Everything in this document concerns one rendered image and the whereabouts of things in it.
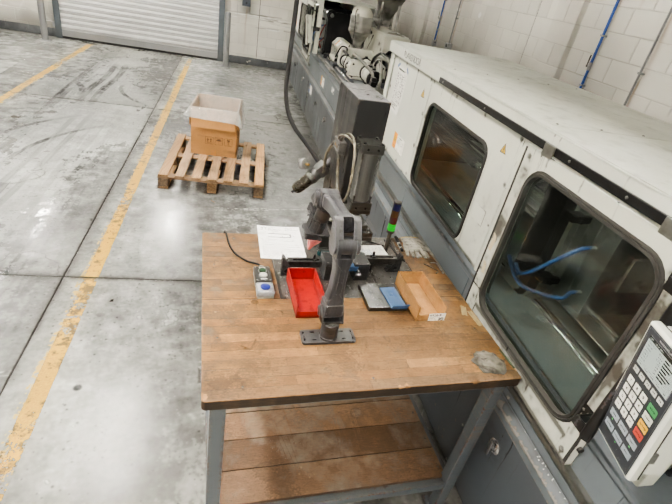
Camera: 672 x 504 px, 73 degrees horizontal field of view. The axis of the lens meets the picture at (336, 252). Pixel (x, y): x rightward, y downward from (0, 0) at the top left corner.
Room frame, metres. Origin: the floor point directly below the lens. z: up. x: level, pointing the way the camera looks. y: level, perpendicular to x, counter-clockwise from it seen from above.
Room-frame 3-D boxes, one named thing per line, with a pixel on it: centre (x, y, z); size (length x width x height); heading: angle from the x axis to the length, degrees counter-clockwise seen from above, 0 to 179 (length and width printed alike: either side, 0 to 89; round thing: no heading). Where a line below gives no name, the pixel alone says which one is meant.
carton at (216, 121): (4.86, 1.55, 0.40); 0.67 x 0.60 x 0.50; 12
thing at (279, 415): (1.53, -0.06, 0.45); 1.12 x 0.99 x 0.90; 110
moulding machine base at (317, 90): (7.50, 0.54, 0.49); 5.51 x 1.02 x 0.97; 16
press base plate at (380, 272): (1.78, -0.04, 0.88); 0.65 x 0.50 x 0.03; 110
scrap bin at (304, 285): (1.47, 0.09, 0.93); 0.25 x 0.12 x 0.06; 20
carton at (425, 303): (1.60, -0.39, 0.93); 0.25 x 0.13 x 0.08; 20
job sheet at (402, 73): (3.37, -0.20, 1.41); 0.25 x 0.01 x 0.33; 16
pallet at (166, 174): (4.57, 1.45, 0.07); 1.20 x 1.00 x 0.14; 13
